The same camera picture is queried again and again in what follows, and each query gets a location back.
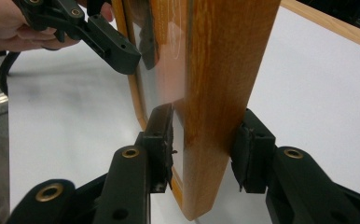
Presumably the dark stand base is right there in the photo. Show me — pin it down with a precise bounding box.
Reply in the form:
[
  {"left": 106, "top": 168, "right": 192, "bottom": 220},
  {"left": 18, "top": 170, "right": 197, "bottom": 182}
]
[{"left": 296, "top": 0, "right": 360, "bottom": 35}]

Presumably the black cable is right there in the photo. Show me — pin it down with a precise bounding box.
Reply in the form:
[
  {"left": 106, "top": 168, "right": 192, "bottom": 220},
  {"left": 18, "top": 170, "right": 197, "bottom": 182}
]
[{"left": 0, "top": 50, "right": 22, "bottom": 96}]

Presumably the light wooden strip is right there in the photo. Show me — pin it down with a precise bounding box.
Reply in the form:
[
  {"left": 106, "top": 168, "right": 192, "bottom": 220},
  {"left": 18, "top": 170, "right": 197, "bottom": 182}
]
[{"left": 280, "top": 0, "right": 360, "bottom": 53}]

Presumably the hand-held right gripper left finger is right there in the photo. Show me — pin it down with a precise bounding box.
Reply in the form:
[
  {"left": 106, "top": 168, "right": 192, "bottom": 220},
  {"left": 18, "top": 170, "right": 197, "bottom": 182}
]
[{"left": 135, "top": 103, "right": 177, "bottom": 194}]

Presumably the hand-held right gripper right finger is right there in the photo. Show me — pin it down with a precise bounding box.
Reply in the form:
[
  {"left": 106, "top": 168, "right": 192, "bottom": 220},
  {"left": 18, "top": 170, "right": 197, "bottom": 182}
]
[{"left": 229, "top": 107, "right": 277, "bottom": 194}]

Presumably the wooden picture frame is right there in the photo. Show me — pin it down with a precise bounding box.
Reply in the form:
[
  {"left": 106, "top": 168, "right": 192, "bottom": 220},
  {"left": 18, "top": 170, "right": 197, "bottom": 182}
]
[{"left": 111, "top": 0, "right": 282, "bottom": 222}]

